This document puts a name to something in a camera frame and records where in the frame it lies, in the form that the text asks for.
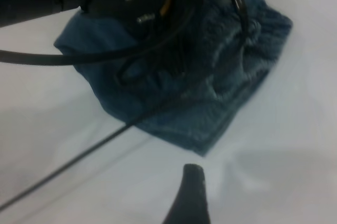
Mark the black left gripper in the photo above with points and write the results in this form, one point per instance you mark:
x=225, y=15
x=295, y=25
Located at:
x=126, y=2

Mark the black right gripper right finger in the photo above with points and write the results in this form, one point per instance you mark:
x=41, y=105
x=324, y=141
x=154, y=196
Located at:
x=238, y=0

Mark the blue denim shorts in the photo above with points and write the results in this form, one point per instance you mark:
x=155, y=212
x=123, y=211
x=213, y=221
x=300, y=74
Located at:
x=210, y=118

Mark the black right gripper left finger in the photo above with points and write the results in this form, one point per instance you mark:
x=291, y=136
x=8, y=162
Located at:
x=189, y=197

